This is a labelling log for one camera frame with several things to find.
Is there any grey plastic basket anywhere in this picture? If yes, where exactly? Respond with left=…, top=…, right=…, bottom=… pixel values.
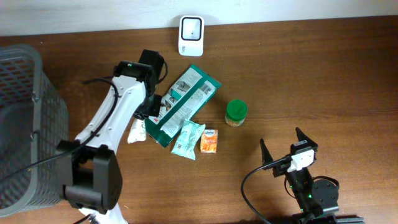
left=1, top=44, right=69, bottom=217

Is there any white barcode scanner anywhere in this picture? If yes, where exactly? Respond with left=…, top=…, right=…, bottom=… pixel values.
left=178, top=16, right=205, bottom=57

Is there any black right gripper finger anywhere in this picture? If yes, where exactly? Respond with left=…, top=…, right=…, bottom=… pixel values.
left=295, top=127, right=318, bottom=147
left=260, top=139, right=274, bottom=166

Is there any left black cable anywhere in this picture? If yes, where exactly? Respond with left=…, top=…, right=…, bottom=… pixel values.
left=0, top=77, right=121, bottom=184

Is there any orange tissue pack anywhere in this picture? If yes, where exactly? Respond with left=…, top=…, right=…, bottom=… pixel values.
left=200, top=129, right=218, bottom=153

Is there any white cream tube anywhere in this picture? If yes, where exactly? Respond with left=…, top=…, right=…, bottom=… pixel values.
left=127, top=118, right=146, bottom=144

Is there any teal wipes pouch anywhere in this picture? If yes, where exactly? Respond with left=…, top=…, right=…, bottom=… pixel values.
left=171, top=119, right=206, bottom=160

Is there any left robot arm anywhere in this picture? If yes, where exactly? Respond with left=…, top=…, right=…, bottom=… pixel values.
left=55, top=49, right=168, bottom=223

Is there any green white wipes package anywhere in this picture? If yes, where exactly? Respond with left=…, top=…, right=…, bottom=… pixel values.
left=145, top=64, right=221, bottom=147

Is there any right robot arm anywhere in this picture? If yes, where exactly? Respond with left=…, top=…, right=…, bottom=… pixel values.
left=260, top=128, right=364, bottom=224

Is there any green lid jar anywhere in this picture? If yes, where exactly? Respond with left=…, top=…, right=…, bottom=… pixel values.
left=225, top=100, right=248, bottom=127

